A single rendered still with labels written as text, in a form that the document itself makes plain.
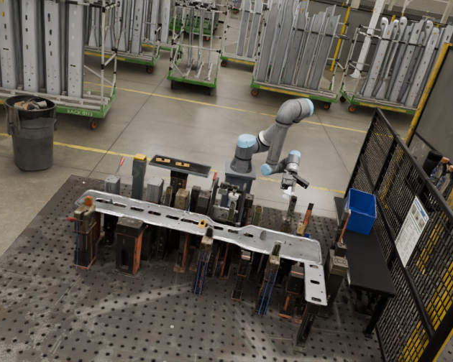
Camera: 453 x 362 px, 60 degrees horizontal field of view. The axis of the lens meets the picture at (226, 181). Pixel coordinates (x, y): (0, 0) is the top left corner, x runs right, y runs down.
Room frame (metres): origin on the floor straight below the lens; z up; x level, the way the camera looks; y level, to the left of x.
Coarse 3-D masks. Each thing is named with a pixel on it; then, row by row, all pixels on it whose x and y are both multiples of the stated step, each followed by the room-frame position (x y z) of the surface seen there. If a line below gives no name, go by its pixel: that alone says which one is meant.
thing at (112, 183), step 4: (112, 176) 2.04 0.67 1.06; (116, 176) 2.05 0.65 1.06; (108, 180) 1.99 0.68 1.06; (112, 180) 1.99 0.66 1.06; (116, 180) 2.00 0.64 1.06; (108, 184) 1.98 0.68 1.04; (112, 184) 1.97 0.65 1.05; (116, 184) 2.00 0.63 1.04; (104, 188) 1.98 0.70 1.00; (108, 188) 1.98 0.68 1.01; (112, 188) 1.98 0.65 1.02; (116, 188) 2.00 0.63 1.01; (112, 192) 1.98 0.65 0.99; (116, 192) 2.01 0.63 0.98; (116, 204) 2.03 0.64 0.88; (104, 216) 1.98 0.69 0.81; (116, 216) 2.03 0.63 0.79; (104, 220) 1.98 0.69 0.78; (116, 220) 2.03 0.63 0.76; (104, 224) 1.98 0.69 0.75; (104, 228) 1.98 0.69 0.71
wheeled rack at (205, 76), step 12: (228, 0) 9.68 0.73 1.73; (204, 48) 7.85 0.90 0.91; (180, 60) 9.39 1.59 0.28; (192, 60) 9.51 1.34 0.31; (168, 72) 7.80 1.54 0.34; (180, 72) 7.81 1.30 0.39; (192, 72) 8.47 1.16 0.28; (204, 72) 8.69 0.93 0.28; (216, 72) 7.87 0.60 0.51; (204, 84) 7.83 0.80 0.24
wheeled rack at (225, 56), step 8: (232, 8) 11.25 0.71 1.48; (240, 8) 11.72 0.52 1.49; (224, 32) 10.94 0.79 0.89; (224, 48) 11.85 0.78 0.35; (256, 48) 11.87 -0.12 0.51; (224, 56) 10.99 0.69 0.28; (232, 56) 11.04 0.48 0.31; (240, 56) 11.27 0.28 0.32; (224, 64) 11.01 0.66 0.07; (248, 64) 10.93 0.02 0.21
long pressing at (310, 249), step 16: (96, 192) 1.93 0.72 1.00; (96, 208) 1.77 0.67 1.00; (112, 208) 1.80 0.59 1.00; (128, 208) 1.83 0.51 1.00; (144, 208) 1.86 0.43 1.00; (160, 208) 1.89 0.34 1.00; (176, 208) 1.92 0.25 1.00; (160, 224) 1.74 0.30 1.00; (176, 224) 1.77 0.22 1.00; (192, 224) 1.79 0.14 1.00; (208, 224) 1.83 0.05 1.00; (224, 240) 1.71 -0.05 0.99; (240, 240) 1.74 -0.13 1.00; (256, 240) 1.76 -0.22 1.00; (272, 240) 1.79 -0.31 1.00; (288, 240) 1.82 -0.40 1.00; (304, 240) 1.85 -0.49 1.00; (288, 256) 1.68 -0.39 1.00; (304, 256) 1.70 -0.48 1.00; (320, 256) 1.73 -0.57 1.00
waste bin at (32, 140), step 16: (16, 96) 3.94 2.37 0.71; (32, 96) 4.05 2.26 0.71; (16, 112) 3.59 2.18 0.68; (32, 112) 3.63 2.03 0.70; (48, 112) 3.75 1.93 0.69; (16, 128) 3.64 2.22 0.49; (32, 128) 3.64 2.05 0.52; (48, 128) 3.78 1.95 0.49; (16, 144) 3.66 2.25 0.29; (32, 144) 3.66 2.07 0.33; (48, 144) 3.79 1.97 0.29; (16, 160) 3.69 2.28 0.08; (32, 160) 3.66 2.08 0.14; (48, 160) 3.80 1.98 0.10
